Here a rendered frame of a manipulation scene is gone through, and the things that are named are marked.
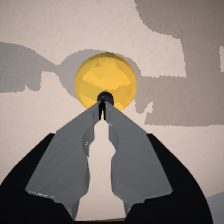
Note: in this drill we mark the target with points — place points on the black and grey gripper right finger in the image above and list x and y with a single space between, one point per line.
144 171

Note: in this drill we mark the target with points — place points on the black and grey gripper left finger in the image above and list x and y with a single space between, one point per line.
56 170

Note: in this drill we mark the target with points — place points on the yellow dome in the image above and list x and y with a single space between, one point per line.
105 77

